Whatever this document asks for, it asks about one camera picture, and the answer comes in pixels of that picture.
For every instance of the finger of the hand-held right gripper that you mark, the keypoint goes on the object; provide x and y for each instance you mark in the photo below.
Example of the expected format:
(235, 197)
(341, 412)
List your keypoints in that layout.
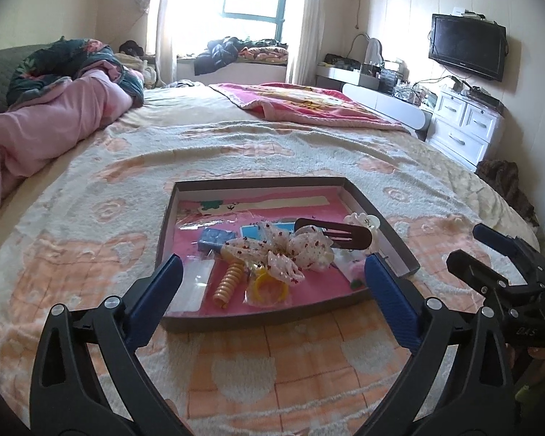
(472, 270)
(488, 238)

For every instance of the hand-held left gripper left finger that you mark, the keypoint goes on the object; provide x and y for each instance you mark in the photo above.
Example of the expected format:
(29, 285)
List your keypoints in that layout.
(156, 299)

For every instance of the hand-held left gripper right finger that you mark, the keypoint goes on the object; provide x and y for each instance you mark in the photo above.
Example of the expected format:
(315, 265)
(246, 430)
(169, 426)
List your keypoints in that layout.
(390, 299)

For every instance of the pink hair clip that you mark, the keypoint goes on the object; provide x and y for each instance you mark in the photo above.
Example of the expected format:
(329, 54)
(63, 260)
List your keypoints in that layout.
(356, 273)

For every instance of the shallow cardboard box pink inside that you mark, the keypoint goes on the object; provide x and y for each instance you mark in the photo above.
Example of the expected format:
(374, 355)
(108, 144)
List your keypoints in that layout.
(322, 293)

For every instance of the brown hair clip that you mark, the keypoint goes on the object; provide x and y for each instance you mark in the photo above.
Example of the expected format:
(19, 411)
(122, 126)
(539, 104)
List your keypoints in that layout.
(359, 238)

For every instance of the cream hair claw clip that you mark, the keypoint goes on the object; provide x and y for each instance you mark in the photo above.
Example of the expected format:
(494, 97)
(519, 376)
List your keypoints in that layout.
(368, 221)

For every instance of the small blue box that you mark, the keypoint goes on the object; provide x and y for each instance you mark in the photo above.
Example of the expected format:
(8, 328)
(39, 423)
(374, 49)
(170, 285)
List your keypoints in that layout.
(213, 238)

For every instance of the clear earring bag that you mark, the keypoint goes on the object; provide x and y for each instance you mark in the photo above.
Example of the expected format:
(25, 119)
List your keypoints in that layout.
(290, 297)

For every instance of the white floral hair bow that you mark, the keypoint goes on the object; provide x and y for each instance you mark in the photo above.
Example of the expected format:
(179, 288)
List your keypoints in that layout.
(299, 250)

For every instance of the yellow hoop earring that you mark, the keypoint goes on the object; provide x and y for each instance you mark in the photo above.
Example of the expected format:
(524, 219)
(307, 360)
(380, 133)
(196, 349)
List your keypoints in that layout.
(268, 293)
(263, 273)

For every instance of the clear plastic bag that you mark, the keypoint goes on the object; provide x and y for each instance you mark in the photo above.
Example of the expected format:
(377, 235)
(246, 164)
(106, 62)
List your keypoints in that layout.
(190, 286)

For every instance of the brown fuzzy cloth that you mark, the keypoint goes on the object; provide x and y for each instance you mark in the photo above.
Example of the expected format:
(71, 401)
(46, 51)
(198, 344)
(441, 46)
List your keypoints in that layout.
(508, 186)

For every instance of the white drawer dresser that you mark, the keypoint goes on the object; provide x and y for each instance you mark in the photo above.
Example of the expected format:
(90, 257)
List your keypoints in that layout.
(463, 127)

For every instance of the black set-top box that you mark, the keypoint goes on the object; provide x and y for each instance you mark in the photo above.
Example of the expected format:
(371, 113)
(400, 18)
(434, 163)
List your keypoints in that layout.
(481, 93)

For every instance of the white curved desk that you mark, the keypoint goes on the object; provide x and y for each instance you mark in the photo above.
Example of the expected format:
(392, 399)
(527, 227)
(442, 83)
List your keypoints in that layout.
(390, 104)

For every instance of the clear desk organizer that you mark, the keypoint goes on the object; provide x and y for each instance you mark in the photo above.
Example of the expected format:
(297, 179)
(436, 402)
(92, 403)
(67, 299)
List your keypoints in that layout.
(384, 75)

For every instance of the black flat television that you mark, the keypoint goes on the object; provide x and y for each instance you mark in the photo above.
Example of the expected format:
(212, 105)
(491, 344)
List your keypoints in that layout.
(468, 45)

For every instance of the pink quilt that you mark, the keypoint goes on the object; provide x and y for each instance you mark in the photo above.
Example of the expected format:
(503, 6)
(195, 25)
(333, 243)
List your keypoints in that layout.
(50, 122)

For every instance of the pink printed blanket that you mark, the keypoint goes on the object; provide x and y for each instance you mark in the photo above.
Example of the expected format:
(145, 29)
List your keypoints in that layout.
(309, 104)

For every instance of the cream pillow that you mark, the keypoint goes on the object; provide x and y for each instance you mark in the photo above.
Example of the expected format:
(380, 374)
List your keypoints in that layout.
(138, 70)

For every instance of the white window bench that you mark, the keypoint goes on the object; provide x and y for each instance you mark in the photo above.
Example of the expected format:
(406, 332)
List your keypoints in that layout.
(254, 72)

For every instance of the clothes pile on windowsill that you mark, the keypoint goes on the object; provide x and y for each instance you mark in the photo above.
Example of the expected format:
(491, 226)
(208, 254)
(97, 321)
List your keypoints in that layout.
(218, 54)

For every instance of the small black cloth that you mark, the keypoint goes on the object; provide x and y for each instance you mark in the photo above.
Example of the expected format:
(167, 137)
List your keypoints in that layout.
(131, 47)

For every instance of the dark floral duvet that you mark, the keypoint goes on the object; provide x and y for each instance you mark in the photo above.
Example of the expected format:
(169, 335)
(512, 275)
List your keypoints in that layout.
(50, 59)

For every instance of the colourful folded blanket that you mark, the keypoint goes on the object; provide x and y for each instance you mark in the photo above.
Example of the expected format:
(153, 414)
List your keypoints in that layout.
(265, 51)

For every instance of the sheer white curtain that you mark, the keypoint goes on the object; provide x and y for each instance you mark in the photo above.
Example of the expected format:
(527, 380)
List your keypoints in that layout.
(163, 22)

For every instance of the cream curtain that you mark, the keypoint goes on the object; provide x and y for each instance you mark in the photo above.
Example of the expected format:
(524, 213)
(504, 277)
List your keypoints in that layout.
(306, 22)

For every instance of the window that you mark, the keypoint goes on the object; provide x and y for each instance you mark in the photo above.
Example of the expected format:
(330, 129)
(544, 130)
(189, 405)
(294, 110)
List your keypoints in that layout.
(254, 0)

